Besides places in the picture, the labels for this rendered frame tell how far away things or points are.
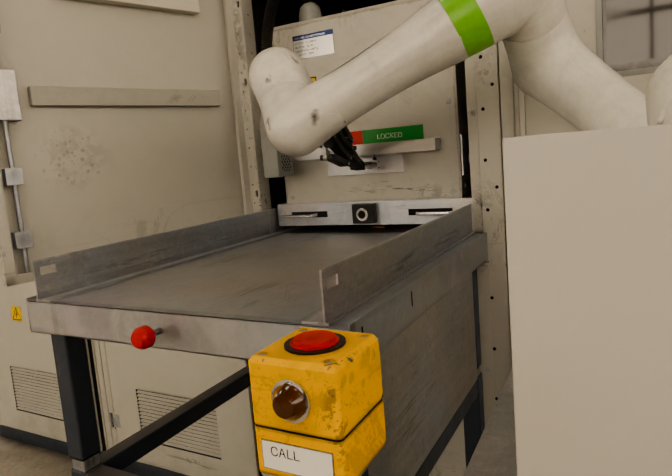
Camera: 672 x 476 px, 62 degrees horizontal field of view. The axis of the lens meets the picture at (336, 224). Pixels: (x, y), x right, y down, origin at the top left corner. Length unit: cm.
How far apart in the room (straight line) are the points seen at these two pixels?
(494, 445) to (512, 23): 62
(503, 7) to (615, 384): 62
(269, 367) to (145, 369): 155
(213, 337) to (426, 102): 80
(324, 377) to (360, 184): 105
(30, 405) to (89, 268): 150
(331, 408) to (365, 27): 113
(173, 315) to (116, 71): 75
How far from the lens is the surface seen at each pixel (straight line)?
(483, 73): 128
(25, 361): 250
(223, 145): 155
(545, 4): 97
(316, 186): 149
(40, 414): 254
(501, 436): 64
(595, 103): 93
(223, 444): 186
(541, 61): 102
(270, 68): 104
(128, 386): 207
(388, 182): 140
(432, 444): 106
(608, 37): 123
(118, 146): 141
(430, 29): 93
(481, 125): 128
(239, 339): 76
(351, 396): 44
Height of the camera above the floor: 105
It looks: 7 degrees down
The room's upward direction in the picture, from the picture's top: 5 degrees counter-clockwise
